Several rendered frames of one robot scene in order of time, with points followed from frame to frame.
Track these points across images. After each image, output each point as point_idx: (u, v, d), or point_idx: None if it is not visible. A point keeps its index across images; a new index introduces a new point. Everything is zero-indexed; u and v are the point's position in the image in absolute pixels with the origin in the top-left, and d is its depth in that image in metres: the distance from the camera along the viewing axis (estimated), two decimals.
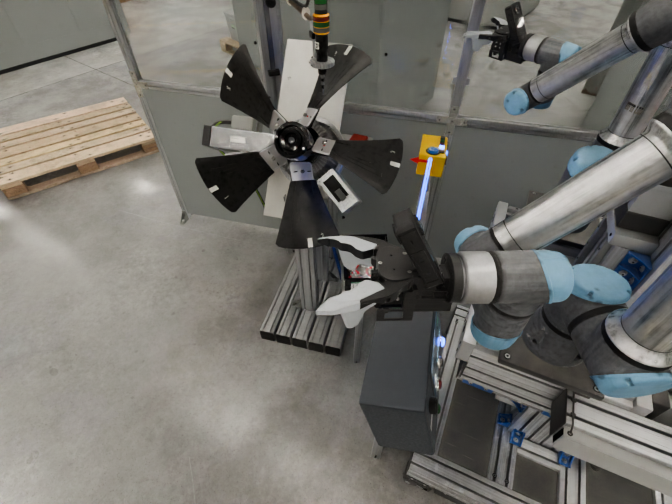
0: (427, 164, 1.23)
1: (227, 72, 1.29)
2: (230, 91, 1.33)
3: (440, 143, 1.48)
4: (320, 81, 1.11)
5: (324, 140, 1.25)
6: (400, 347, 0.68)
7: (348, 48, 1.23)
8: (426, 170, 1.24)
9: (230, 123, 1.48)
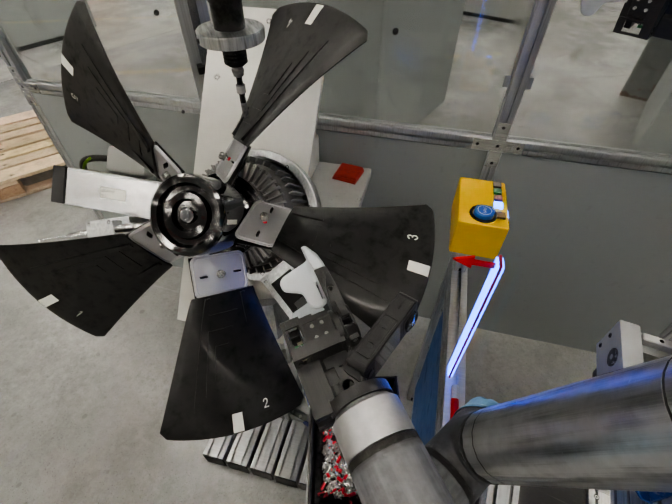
0: (491, 268, 0.55)
1: (64, 64, 0.62)
2: (79, 103, 0.65)
3: (494, 197, 0.80)
4: (235, 84, 0.43)
5: (264, 212, 0.58)
6: None
7: (314, 10, 0.55)
8: (487, 280, 0.56)
9: (107, 160, 0.80)
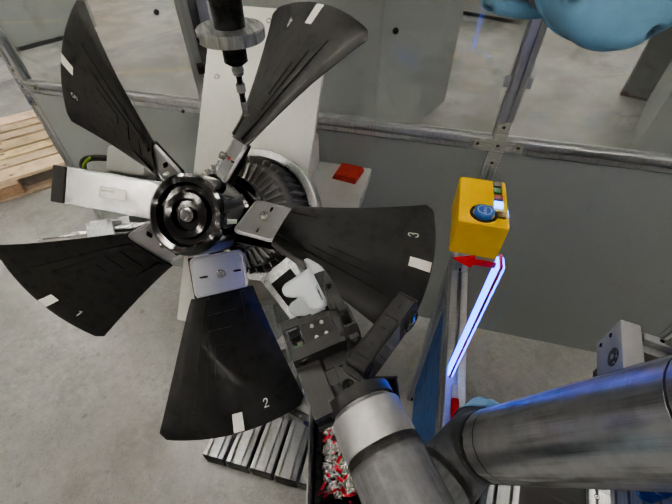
0: (491, 268, 0.55)
1: (64, 63, 0.62)
2: (79, 103, 0.65)
3: (494, 197, 0.80)
4: (235, 84, 0.43)
5: (264, 211, 0.58)
6: None
7: (314, 9, 0.55)
8: (487, 280, 0.56)
9: (107, 160, 0.80)
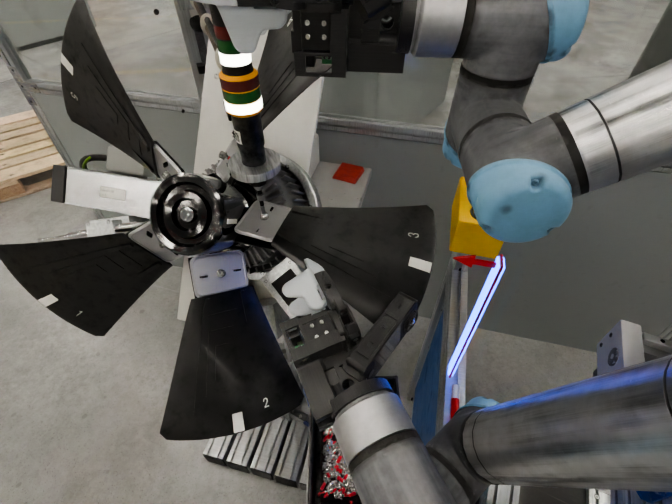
0: (491, 268, 0.55)
1: (64, 63, 0.62)
2: (79, 103, 0.65)
3: None
4: (257, 192, 0.55)
5: (264, 211, 0.58)
6: None
7: None
8: (487, 279, 0.56)
9: (107, 160, 0.80)
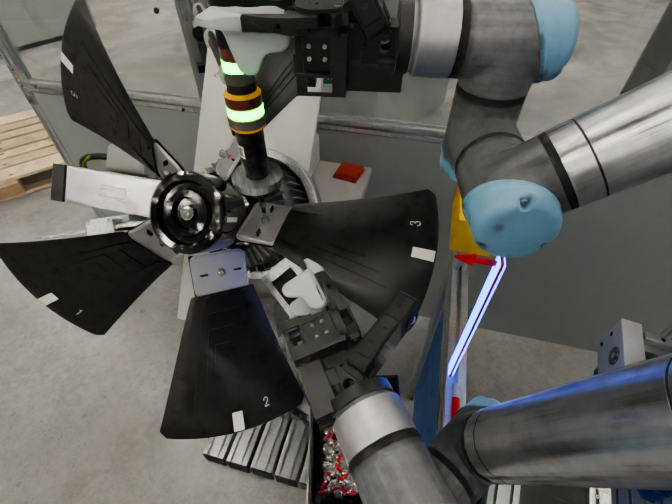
0: (492, 266, 0.55)
1: (64, 61, 0.61)
2: (79, 101, 0.65)
3: None
4: (261, 203, 0.55)
5: (266, 218, 0.58)
6: None
7: None
8: (488, 278, 0.56)
9: (107, 158, 0.80)
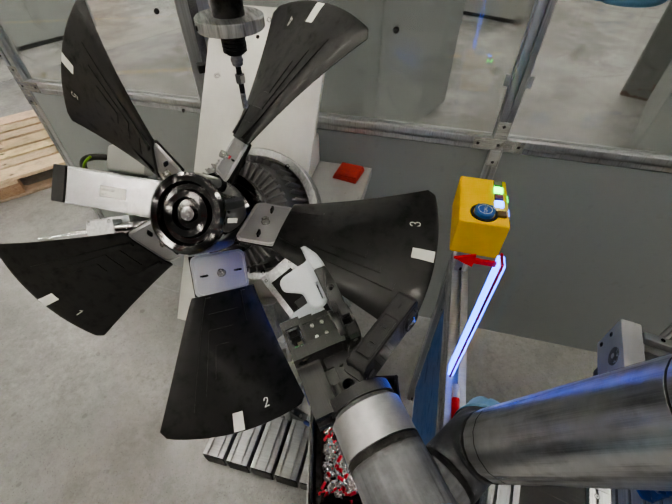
0: (492, 267, 0.55)
1: (64, 62, 0.62)
2: (79, 102, 0.65)
3: (495, 196, 0.80)
4: (238, 76, 0.42)
5: (266, 219, 0.58)
6: None
7: (315, 8, 0.55)
8: (488, 279, 0.56)
9: (107, 159, 0.80)
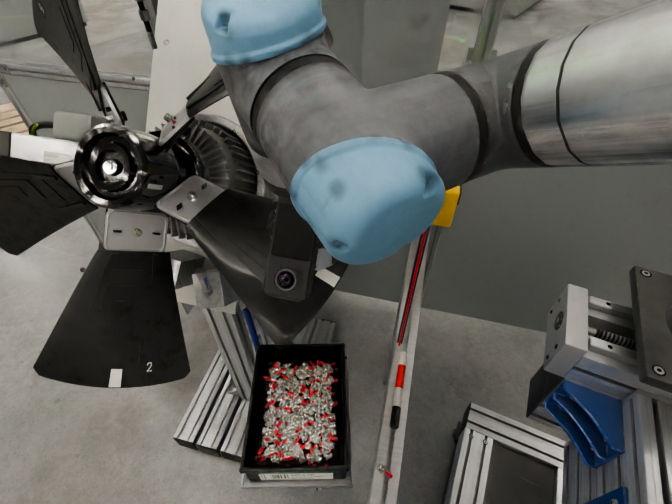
0: None
1: None
2: (45, 16, 0.62)
3: None
4: (141, 11, 0.41)
5: (192, 194, 0.57)
6: None
7: None
8: (420, 235, 0.55)
9: None
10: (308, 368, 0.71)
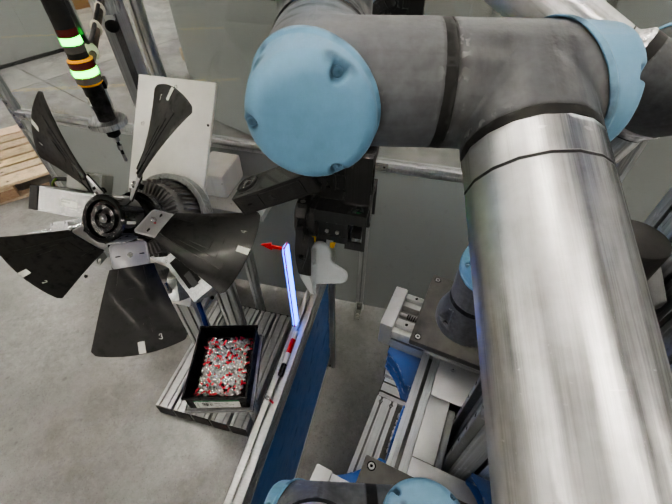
0: None
1: (170, 90, 0.91)
2: (158, 101, 0.95)
3: None
4: (118, 146, 0.80)
5: (130, 256, 0.97)
6: None
7: (245, 249, 0.93)
8: None
9: (67, 180, 1.17)
10: (233, 341, 1.10)
